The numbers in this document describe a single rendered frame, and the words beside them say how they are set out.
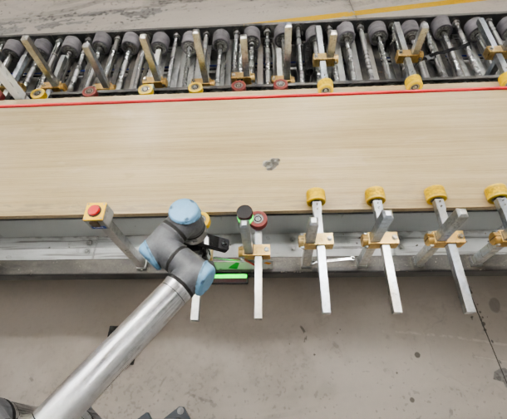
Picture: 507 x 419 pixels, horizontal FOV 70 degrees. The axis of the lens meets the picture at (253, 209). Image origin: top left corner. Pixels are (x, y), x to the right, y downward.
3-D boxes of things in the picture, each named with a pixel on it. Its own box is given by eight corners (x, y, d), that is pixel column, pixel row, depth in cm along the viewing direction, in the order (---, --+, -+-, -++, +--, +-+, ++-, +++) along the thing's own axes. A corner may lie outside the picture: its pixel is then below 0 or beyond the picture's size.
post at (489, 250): (471, 272, 167) (535, 224, 126) (463, 272, 167) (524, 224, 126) (469, 264, 169) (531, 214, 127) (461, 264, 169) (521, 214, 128)
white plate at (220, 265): (273, 269, 165) (273, 261, 156) (216, 270, 166) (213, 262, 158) (273, 268, 165) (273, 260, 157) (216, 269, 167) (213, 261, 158)
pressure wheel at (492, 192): (483, 201, 151) (495, 205, 154) (502, 192, 145) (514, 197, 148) (479, 189, 154) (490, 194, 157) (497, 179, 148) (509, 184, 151)
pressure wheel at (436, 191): (445, 193, 146) (424, 199, 150) (449, 201, 152) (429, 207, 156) (441, 180, 149) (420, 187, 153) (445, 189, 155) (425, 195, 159)
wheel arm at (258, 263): (263, 320, 142) (262, 317, 138) (253, 320, 142) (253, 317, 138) (262, 222, 164) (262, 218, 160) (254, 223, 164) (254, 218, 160)
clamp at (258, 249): (270, 259, 155) (270, 254, 150) (238, 259, 155) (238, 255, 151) (270, 247, 157) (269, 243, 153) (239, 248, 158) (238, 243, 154)
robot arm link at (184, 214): (159, 213, 106) (182, 189, 110) (169, 232, 117) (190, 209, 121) (182, 229, 103) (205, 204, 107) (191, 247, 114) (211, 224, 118)
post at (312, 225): (308, 271, 169) (318, 224, 128) (301, 271, 169) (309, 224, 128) (308, 264, 171) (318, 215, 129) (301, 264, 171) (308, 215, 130)
